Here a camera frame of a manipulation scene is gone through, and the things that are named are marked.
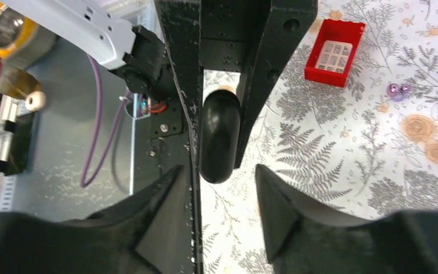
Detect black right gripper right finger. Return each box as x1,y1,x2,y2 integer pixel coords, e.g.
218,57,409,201
255,164,438,273

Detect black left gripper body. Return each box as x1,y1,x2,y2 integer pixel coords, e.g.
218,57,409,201
200,0,270,72

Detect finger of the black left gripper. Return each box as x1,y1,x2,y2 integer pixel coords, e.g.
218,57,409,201
234,1,318,168
155,1,204,273

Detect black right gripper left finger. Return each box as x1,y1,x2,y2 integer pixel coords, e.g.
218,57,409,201
0,166,193,273

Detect black earbud charging case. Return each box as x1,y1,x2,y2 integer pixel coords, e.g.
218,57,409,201
199,89,241,184

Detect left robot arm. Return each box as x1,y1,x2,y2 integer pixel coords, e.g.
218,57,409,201
6,1,318,273

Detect red plastic tray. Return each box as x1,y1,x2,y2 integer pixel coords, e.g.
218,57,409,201
304,19,366,87

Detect floral patterned mat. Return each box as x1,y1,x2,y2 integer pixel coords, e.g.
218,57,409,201
201,1,438,273

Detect black smartphone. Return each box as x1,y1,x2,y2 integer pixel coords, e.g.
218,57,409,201
0,112,36,176

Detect small white round device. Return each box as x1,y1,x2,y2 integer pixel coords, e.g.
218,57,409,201
25,91,47,112

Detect yellow tape roll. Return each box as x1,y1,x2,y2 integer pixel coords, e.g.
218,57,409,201
0,3,58,69

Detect amber glass bottle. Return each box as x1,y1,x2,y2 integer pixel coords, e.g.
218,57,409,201
0,59,41,100

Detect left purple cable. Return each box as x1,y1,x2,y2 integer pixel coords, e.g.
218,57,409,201
80,54,131,189

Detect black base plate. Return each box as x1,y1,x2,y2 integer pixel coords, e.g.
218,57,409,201
129,95,191,195

